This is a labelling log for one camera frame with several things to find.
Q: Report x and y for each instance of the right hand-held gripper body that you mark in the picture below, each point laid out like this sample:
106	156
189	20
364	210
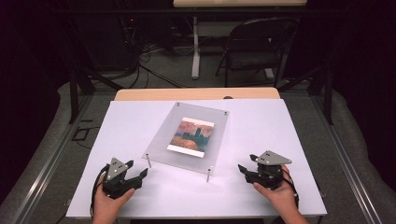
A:
270	177

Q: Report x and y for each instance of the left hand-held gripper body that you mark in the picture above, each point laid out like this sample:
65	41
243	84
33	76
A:
116	183

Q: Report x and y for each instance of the clear acrylic picture frame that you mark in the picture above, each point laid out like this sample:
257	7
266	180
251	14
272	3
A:
162	146

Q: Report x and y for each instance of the painted landscape picture card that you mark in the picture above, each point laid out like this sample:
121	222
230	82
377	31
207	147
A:
191	137

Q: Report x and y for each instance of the person's right hand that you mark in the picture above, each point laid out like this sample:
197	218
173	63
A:
283	197

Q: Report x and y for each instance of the person's left hand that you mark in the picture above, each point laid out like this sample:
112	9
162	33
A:
107	207

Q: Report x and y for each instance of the white board sheet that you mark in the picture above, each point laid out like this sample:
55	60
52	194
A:
255	130

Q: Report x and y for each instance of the black metal stand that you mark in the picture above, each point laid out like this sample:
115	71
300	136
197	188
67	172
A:
323	90
77	90

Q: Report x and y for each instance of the black folding chair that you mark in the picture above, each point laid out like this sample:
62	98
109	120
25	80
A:
258	49

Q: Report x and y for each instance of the white-legged desk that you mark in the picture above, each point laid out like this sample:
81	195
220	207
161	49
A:
195	46

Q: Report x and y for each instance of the black square floor bracket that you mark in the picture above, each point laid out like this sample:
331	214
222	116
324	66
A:
81	133

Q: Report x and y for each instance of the aluminium floor rail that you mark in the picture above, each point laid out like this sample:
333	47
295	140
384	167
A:
345	168
46	168

